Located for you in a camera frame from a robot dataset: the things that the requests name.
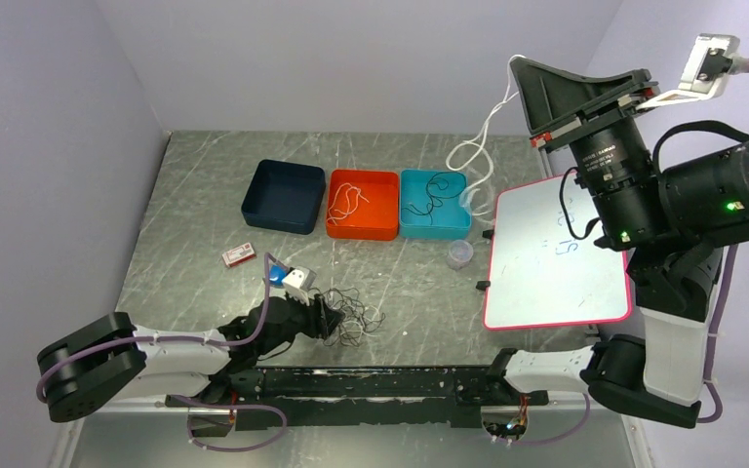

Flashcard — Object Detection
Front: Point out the dark navy square bin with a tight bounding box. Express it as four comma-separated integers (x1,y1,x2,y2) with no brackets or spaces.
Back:
241,159,327,235

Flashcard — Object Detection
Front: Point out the black thin cable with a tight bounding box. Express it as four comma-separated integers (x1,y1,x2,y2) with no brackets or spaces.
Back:
403,173,458,227

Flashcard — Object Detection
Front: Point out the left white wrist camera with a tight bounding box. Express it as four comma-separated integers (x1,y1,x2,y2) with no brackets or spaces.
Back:
282,267,317,306

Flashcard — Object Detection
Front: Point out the teal square bin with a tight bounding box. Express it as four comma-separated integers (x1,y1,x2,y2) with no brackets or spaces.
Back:
399,169,472,240

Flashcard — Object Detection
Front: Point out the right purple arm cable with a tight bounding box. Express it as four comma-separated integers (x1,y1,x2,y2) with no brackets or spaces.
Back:
697,57,749,425

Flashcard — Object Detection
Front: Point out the thin cable pile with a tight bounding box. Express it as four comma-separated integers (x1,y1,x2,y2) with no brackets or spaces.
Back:
319,287,387,349

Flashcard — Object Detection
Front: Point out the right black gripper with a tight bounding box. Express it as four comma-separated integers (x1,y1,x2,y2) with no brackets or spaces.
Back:
508,57,667,246

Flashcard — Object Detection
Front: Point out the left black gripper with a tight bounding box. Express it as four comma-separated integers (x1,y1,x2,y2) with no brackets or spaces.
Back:
256,288,346,354

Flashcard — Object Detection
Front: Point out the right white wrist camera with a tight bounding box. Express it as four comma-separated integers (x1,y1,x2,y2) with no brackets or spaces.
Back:
637,33,744,111

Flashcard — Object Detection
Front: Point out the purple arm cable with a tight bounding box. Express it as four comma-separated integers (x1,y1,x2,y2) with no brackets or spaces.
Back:
35,253,282,403
697,57,749,425

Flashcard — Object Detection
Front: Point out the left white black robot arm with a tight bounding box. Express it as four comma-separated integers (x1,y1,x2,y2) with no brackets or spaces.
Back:
36,295,343,423

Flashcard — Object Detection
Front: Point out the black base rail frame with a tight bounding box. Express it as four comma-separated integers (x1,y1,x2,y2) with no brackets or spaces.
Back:
192,364,549,431

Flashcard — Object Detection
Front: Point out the red white small box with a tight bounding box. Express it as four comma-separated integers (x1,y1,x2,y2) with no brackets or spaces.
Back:
221,243,256,268

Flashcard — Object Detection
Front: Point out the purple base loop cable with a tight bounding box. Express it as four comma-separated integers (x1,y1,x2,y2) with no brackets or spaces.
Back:
167,395,289,452

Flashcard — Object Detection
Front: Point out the pink framed whiteboard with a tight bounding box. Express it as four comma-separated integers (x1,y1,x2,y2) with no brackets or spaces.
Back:
484,176,634,331

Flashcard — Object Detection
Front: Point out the orange square bin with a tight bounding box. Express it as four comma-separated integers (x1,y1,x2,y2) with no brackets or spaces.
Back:
325,169,400,241

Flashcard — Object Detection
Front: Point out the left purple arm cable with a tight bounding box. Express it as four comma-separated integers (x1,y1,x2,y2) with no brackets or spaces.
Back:
35,253,282,403

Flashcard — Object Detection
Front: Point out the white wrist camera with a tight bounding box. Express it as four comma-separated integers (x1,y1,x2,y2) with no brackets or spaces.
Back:
282,267,317,306
637,33,744,111

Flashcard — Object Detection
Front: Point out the small blue object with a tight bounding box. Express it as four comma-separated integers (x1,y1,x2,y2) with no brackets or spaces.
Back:
265,264,290,288

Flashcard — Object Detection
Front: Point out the clear small round container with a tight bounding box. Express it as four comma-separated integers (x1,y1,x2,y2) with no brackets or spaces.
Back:
447,240,474,270

